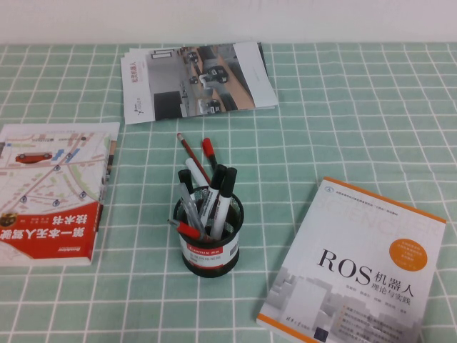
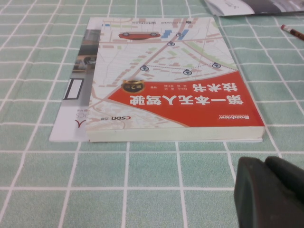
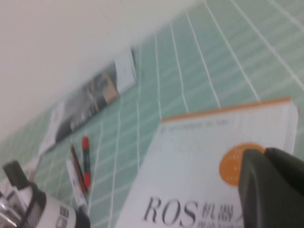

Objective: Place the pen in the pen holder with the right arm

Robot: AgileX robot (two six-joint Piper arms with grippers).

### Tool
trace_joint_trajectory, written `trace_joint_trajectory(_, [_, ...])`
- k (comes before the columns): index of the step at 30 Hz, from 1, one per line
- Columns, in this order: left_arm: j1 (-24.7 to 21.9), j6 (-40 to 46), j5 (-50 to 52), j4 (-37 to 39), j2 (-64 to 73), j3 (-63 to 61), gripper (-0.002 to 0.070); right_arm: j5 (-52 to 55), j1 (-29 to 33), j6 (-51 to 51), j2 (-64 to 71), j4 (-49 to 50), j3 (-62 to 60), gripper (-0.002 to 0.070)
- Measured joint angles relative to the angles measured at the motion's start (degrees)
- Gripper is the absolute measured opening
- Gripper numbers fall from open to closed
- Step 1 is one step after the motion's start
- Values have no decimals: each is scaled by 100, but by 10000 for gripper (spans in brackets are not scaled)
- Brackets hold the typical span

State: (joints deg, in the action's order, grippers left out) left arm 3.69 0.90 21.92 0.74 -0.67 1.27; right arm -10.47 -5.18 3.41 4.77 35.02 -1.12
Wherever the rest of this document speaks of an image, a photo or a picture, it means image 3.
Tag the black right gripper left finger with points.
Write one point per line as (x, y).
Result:
(251, 190)

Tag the red and black pen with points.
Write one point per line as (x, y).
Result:
(86, 164)

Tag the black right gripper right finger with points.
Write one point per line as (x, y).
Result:
(285, 194)

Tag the green checkered tablecloth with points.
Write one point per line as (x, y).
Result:
(213, 59)

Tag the white orange ROS book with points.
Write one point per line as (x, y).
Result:
(190, 166)

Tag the black mesh pen holder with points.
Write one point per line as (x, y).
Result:
(54, 211)

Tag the red pencil with eraser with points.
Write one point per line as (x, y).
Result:
(77, 166)

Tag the robot photo brochure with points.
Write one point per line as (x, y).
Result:
(95, 95)

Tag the white marker pen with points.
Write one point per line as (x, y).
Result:
(74, 183)

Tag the white marker with black cap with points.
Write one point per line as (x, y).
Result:
(16, 173)

